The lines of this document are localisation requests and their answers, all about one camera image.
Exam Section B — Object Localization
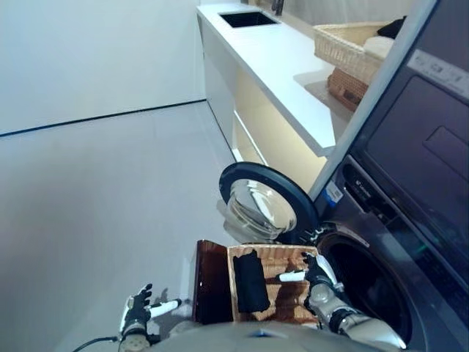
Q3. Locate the dark grey washing machine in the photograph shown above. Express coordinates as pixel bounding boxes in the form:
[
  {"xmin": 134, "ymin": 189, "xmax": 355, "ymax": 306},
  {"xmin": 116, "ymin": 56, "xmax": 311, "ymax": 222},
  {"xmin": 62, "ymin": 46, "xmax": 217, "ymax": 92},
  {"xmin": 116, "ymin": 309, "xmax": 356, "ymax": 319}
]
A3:
[{"xmin": 303, "ymin": 153, "xmax": 469, "ymax": 352}]

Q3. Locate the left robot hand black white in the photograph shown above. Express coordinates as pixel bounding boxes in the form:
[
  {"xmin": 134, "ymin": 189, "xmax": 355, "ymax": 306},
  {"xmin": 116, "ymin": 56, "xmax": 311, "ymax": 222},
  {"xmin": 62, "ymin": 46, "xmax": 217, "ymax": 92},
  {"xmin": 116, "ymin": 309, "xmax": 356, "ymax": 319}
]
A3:
[{"xmin": 119, "ymin": 282, "xmax": 183, "ymax": 331}]

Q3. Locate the round glass washer door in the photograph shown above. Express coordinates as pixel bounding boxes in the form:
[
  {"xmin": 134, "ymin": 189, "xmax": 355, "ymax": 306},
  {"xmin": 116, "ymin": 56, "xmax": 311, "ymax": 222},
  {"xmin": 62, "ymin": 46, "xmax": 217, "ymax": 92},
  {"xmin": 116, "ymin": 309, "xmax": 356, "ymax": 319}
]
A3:
[{"xmin": 218, "ymin": 161, "xmax": 320, "ymax": 243}]

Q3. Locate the white counter cabinet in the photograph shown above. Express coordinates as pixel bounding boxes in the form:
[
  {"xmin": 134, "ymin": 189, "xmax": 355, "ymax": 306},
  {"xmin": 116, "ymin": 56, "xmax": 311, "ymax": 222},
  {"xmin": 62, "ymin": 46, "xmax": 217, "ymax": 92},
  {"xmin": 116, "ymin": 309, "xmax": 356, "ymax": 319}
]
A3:
[{"xmin": 196, "ymin": 3, "xmax": 357, "ymax": 174}]

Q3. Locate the black rectangular sink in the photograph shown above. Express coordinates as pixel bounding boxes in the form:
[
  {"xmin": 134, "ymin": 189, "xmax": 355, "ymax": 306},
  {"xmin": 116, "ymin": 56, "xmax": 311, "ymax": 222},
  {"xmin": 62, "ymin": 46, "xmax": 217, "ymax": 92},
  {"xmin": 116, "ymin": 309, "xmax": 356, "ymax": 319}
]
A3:
[{"xmin": 218, "ymin": 11, "xmax": 281, "ymax": 29}]

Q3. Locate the white appliance enclosure panel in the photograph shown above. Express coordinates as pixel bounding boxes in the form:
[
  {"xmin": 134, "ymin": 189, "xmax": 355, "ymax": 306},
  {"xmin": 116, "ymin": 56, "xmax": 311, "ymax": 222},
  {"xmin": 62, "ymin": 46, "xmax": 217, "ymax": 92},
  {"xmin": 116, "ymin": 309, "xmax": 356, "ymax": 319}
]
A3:
[{"xmin": 309, "ymin": 0, "xmax": 440, "ymax": 199}]

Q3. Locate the light wicker basket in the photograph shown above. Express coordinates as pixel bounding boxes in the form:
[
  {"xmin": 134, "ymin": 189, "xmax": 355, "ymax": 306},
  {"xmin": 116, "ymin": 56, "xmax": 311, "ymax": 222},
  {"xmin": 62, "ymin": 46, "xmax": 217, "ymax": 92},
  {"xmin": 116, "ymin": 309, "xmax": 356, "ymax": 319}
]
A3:
[{"xmin": 313, "ymin": 21, "xmax": 395, "ymax": 76}]

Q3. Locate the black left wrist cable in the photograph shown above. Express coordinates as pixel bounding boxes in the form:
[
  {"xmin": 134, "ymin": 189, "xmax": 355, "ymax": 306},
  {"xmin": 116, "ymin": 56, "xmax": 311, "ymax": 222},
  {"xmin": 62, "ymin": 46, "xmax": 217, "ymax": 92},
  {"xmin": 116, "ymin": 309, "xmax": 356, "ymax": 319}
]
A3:
[{"xmin": 75, "ymin": 334, "xmax": 122, "ymax": 352}]

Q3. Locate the brown wicker laundry basket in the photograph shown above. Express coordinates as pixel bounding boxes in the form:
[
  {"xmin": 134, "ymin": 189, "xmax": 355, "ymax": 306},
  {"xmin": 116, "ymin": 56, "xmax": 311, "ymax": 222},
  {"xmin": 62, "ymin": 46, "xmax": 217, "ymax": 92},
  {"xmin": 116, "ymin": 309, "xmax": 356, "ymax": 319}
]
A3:
[{"xmin": 226, "ymin": 243, "xmax": 320, "ymax": 326}]

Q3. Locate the small brown wicker basket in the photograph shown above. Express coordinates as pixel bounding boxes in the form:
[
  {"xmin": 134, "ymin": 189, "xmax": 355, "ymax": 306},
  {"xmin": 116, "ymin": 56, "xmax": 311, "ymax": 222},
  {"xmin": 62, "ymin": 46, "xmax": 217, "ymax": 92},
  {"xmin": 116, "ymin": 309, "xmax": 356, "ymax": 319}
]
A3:
[{"xmin": 327, "ymin": 65, "xmax": 369, "ymax": 113}]

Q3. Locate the white cloth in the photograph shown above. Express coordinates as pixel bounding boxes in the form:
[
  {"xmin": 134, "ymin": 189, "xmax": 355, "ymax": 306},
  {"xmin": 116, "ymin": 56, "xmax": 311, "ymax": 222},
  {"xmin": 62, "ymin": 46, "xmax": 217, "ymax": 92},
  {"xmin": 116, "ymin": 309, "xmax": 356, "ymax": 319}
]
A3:
[{"xmin": 364, "ymin": 35, "xmax": 395, "ymax": 60}]

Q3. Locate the dark brown wooden stool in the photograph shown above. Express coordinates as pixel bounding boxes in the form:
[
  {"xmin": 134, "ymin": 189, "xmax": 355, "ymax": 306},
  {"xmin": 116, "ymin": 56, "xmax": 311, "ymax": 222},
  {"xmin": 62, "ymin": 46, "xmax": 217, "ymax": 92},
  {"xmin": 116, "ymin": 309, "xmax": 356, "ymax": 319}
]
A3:
[{"xmin": 192, "ymin": 239, "xmax": 243, "ymax": 325}]

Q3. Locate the black cloth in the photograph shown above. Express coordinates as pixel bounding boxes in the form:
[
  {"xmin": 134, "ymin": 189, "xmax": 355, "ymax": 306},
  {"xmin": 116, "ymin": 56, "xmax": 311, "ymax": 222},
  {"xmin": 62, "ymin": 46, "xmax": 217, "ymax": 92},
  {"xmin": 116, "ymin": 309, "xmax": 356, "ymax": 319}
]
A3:
[{"xmin": 377, "ymin": 15, "xmax": 408, "ymax": 38}]

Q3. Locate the folded black garment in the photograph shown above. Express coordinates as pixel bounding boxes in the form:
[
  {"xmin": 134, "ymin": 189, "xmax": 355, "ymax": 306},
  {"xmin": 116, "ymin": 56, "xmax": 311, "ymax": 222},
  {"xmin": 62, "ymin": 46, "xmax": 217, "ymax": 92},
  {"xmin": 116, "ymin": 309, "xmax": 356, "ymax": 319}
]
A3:
[{"xmin": 232, "ymin": 249, "xmax": 272, "ymax": 315}]

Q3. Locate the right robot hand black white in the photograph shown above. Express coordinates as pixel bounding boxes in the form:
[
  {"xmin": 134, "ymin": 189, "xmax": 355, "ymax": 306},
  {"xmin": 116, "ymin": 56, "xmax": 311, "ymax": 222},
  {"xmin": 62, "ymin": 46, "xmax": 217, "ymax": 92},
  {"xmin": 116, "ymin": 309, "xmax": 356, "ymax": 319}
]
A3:
[{"xmin": 278, "ymin": 252, "xmax": 344, "ymax": 293}]

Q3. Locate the grey robot torso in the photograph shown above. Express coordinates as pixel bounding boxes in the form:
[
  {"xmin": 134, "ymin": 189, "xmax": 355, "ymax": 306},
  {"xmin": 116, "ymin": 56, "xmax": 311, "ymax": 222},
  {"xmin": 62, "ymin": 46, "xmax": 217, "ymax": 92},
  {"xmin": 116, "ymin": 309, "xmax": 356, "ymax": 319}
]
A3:
[{"xmin": 160, "ymin": 318, "xmax": 390, "ymax": 352}]

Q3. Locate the dark grey stacked dryer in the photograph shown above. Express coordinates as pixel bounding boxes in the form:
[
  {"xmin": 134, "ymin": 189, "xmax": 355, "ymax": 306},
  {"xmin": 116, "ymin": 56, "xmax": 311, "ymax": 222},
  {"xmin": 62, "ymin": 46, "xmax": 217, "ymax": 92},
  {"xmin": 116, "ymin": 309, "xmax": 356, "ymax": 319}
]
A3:
[{"xmin": 347, "ymin": 0, "xmax": 469, "ymax": 294}]

